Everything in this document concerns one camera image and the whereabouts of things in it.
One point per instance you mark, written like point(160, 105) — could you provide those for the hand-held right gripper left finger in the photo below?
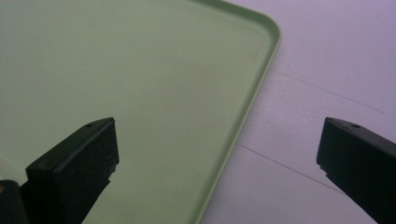
point(74, 168)

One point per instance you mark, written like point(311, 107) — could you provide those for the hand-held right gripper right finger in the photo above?
point(361, 161)

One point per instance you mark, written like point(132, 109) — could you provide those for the light green plastic tray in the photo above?
point(149, 81)

